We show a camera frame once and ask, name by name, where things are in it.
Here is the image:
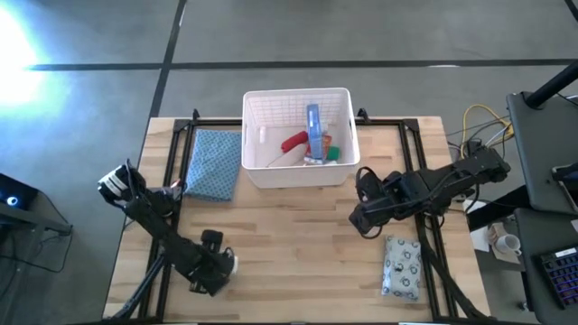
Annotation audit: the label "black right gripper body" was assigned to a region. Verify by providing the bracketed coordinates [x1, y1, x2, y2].
[356, 196, 404, 234]

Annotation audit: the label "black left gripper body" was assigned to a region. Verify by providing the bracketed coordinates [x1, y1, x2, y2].
[189, 246, 232, 297]

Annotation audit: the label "white gauze roll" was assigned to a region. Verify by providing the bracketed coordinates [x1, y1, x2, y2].
[269, 144, 308, 169]

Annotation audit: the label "red bandage roll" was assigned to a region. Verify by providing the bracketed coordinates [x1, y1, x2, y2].
[280, 130, 310, 154]

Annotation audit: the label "white plastic mesh basket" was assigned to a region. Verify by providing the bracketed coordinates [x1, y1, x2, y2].
[241, 87, 361, 190]

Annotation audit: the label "white pack blue star print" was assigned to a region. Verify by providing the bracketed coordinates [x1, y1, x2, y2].
[381, 234, 423, 302]

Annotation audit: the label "blue star-patterned folded cloth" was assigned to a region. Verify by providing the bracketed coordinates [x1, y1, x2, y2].
[183, 128, 243, 202]

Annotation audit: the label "white paper sheet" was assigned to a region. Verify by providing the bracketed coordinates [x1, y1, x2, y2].
[469, 223, 492, 253]

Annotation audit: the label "white cup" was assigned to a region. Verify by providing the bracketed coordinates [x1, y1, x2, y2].
[495, 234, 522, 255]

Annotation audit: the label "black desk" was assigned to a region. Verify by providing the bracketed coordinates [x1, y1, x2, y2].
[505, 92, 578, 213]

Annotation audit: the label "dark desk with keyboard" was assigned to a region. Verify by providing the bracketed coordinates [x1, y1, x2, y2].
[514, 207, 578, 325]

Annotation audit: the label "black keyboard lit keys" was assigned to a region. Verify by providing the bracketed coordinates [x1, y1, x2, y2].
[537, 246, 578, 311]

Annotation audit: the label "black box blue light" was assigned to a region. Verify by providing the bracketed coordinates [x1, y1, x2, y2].
[0, 173, 40, 211]

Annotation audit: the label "black pole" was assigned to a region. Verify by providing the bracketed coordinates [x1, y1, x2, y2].
[526, 60, 578, 109]

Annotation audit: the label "grey cable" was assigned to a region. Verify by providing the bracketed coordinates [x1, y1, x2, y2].
[446, 119, 514, 157]

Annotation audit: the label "yellow cable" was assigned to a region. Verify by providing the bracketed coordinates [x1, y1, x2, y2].
[461, 103, 515, 159]

